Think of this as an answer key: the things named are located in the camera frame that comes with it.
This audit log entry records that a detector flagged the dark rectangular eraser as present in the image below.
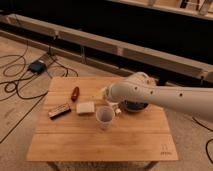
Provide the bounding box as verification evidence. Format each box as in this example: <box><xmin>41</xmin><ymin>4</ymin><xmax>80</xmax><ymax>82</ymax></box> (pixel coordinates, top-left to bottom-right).
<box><xmin>48</xmin><ymin>103</ymin><xmax>71</xmax><ymax>119</ymax></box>

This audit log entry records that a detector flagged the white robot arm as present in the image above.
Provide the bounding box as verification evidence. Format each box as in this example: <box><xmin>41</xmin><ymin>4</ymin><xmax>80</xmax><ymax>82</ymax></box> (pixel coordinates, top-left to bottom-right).
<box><xmin>103</xmin><ymin>72</ymin><xmax>213</xmax><ymax>122</ymax></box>

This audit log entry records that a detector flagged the white sponge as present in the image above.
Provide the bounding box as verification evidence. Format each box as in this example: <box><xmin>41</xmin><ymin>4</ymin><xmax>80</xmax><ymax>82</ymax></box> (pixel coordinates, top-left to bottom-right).
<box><xmin>76</xmin><ymin>102</ymin><xmax>95</xmax><ymax>115</ymax></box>

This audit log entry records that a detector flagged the white paper cup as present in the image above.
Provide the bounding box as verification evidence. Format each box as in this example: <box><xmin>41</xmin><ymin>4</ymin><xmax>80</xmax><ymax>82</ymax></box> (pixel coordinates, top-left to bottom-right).
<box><xmin>95</xmin><ymin>106</ymin><xmax>115</xmax><ymax>130</ymax></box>

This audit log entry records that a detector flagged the dark bowl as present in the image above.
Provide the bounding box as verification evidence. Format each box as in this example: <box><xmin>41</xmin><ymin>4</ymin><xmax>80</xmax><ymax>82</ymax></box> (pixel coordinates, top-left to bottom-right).
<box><xmin>122</xmin><ymin>101</ymin><xmax>148</xmax><ymax>113</ymax></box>

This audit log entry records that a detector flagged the wooden table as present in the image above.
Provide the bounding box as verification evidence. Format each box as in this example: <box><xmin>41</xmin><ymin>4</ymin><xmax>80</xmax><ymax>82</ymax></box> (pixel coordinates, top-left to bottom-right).
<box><xmin>27</xmin><ymin>77</ymin><xmax>178</xmax><ymax>162</ymax></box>

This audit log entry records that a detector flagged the dark power adapter box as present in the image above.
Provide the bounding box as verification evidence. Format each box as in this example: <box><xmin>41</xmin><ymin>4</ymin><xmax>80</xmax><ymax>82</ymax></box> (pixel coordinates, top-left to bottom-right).
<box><xmin>28</xmin><ymin>61</ymin><xmax>46</xmax><ymax>74</ymax></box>

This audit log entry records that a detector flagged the long wooden shelf beam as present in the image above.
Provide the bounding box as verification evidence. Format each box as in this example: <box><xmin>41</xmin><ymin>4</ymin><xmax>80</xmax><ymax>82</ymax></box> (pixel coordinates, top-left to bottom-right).
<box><xmin>0</xmin><ymin>14</ymin><xmax>213</xmax><ymax>82</ymax></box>

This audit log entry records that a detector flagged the black floor cable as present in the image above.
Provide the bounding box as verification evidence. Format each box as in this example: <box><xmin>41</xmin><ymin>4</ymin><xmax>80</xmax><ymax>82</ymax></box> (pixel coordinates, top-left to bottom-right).
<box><xmin>0</xmin><ymin>39</ymin><xmax>79</xmax><ymax>144</ymax></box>

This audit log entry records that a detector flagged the black cable at right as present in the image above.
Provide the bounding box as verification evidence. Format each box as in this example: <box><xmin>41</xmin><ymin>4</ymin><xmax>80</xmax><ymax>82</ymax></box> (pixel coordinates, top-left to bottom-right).
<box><xmin>191</xmin><ymin>116</ymin><xmax>213</xmax><ymax>166</ymax></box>

